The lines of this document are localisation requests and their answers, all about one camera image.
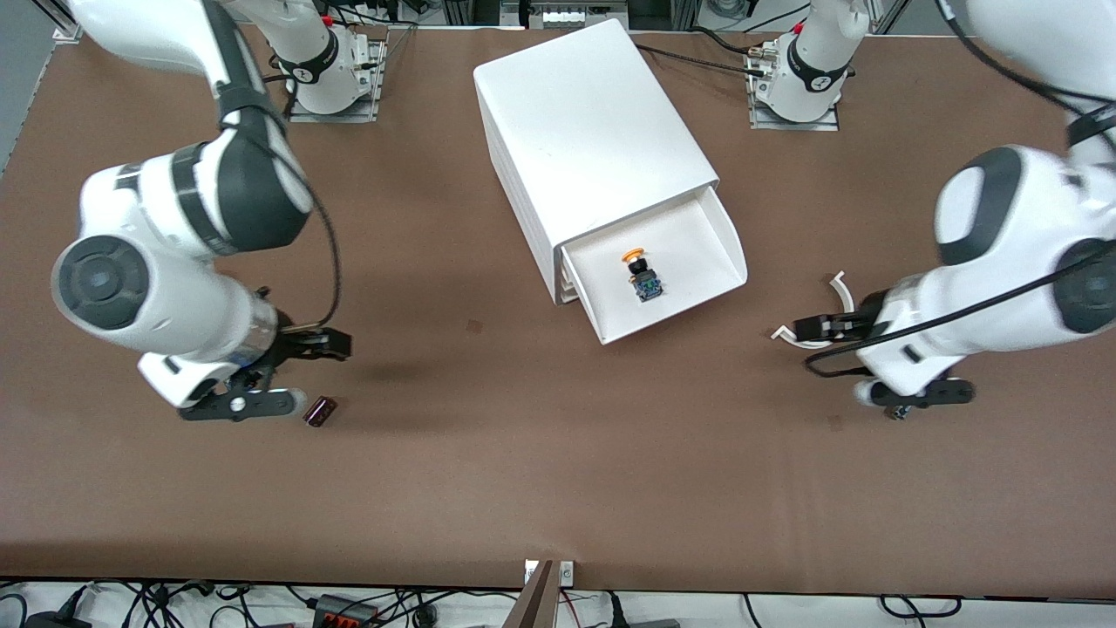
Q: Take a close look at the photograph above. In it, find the yellow push button switch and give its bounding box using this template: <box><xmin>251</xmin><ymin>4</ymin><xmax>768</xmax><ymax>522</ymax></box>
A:
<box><xmin>621</xmin><ymin>248</ymin><xmax>666</xmax><ymax>304</ymax></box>

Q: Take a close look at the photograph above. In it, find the white drawer cabinet shell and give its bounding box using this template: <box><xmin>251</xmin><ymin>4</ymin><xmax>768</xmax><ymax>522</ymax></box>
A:
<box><xmin>472</xmin><ymin>17</ymin><xmax>720</xmax><ymax>306</ymax></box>

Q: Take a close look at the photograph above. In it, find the white curved plastic strip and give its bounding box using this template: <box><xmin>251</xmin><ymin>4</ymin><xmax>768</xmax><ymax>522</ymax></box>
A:
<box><xmin>772</xmin><ymin>271</ymin><xmax>860</xmax><ymax>351</ymax></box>

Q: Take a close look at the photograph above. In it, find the black power strip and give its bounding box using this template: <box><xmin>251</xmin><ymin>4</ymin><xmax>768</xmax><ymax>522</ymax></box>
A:
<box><xmin>312</xmin><ymin>593</ymin><xmax>382</xmax><ymax>628</ymax></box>

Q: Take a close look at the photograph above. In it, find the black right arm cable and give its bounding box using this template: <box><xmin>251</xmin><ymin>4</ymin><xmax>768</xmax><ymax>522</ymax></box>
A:
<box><xmin>214</xmin><ymin>52</ymin><xmax>343</xmax><ymax>331</ymax></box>

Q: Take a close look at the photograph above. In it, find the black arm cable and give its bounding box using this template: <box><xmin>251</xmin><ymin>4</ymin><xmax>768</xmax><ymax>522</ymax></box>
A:
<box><xmin>804</xmin><ymin>0</ymin><xmax>1116</xmax><ymax>378</ymax></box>
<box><xmin>214</xmin><ymin>52</ymin><xmax>343</xmax><ymax>331</ymax></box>

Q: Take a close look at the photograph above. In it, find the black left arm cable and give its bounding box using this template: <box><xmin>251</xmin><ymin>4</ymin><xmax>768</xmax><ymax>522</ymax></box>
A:
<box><xmin>804</xmin><ymin>0</ymin><xmax>1116</xmax><ymax>378</ymax></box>

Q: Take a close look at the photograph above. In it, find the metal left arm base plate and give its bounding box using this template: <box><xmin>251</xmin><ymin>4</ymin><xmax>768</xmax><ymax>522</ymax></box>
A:
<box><xmin>748</xmin><ymin>44</ymin><xmax>840</xmax><ymax>133</ymax></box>

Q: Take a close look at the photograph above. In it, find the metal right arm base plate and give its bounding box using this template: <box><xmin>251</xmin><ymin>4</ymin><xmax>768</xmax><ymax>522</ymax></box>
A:
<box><xmin>288</xmin><ymin>39</ymin><xmax>386</xmax><ymax>124</ymax></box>

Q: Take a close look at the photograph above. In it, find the black cable on table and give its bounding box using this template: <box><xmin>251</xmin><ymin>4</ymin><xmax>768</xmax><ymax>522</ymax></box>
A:
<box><xmin>636</xmin><ymin>42</ymin><xmax>772</xmax><ymax>78</ymax></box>

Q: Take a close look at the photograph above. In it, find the black looped cable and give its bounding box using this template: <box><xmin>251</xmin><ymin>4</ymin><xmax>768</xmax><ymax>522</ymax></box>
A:
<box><xmin>879</xmin><ymin>595</ymin><xmax>962</xmax><ymax>620</ymax></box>

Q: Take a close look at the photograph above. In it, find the wooden post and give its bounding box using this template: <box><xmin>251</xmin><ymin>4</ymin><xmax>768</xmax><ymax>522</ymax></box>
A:
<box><xmin>504</xmin><ymin>560</ymin><xmax>559</xmax><ymax>628</ymax></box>

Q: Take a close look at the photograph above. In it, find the aluminium frame structure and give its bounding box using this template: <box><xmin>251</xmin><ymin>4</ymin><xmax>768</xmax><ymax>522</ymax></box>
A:
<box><xmin>440</xmin><ymin>0</ymin><xmax>703</xmax><ymax>31</ymax></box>

